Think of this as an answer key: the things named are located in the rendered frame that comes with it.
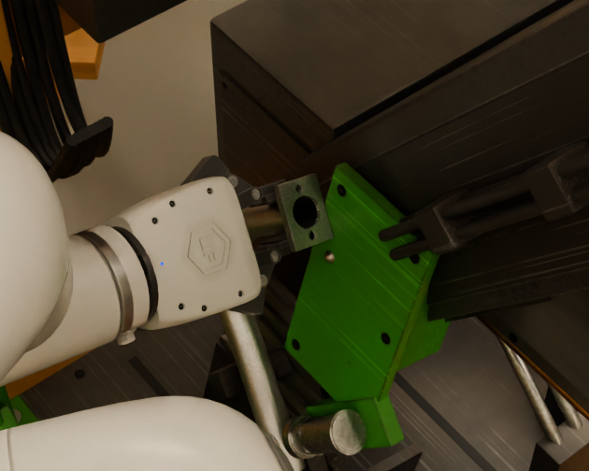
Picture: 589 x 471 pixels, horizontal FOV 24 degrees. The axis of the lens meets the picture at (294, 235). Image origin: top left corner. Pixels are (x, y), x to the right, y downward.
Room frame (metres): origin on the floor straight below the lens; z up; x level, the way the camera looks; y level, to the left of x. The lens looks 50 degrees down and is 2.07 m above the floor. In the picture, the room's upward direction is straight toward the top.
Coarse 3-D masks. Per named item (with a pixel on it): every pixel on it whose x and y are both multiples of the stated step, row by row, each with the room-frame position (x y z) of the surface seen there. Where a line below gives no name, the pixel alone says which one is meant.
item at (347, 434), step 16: (304, 416) 0.64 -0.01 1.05; (320, 416) 0.63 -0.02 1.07; (336, 416) 0.61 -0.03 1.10; (352, 416) 0.61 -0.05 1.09; (288, 432) 0.62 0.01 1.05; (304, 432) 0.61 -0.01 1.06; (320, 432) 0.60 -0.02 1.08; (336, 432) 0.59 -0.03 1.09; (352, 432) 0.60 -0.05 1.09; (288, 448) 0.61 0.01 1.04; (304, 448) 0.60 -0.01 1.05; (320, 448) 0.60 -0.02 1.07; (336, 448) 0.58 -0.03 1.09; (352, 448) 0.59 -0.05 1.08
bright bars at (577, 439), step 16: (496, 336) 0.70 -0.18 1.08; (512, 352) 0.69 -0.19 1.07; (512, 368) 0.68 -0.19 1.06; (528, 384) 0.67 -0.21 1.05; (560, 400) 0.67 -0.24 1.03; (544, 416) 0.65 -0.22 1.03; (576, 416) 0.66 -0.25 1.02; (560, 432) 0.65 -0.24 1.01; (576, 432) 0.65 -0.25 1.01; (544, 448) 0.63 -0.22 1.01; (560, 448) 0.63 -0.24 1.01; (576, 448) 0.63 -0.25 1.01; (544, 464) 0.62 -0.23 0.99; (560, 464) 0.61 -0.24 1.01; (576, 464) 0.63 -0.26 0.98
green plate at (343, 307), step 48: (336, 192) 0.72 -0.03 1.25; (336, 240) 0.70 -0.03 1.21; (336, 288) 0.68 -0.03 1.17; (384, 288) 0.65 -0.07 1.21; (288, 336) 0.70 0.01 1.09; (336, 336) 0.66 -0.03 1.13; (384, 336) 0.63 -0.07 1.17; (432, 336) 0.67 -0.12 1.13; (336, 384) 0.64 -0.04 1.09; (384, 384) 0.62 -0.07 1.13
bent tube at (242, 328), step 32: (288, 192) 0.72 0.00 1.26; (320, 192) 0.73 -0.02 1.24; (256, 224) 0.72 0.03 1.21; (288, 224) 0.70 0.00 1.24; (320, 224) 0.71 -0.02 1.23; (224, 320) 0.71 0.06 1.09; (256, 320) 0.72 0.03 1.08; (256, 352) 0.69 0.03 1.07; (256, 384) 0.67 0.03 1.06; (256, 416) 0.65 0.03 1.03; (288, 416) 0.65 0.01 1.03
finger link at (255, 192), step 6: (246, 192) 0.71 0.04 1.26; (252, 192) 0.71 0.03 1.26; (258, 192) 0.72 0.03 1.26; (240, 198) 0.70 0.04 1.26; (246, 198) 0.71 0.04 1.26; (252, 198) 0.71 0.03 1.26; (258, 198) 0.71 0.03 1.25; (240, 204) 0.70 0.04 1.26; (246, 204) 0.70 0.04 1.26; (252, 204) 0.70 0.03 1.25
